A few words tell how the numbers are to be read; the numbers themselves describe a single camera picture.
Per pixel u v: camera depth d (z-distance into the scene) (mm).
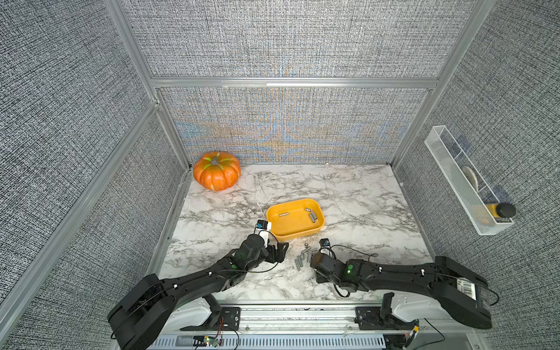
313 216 982
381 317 659
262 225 732
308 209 1003
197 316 605
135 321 409
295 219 987
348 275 603
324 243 773
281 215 1001
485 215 649
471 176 700
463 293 427
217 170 1020
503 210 614
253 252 628
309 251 882
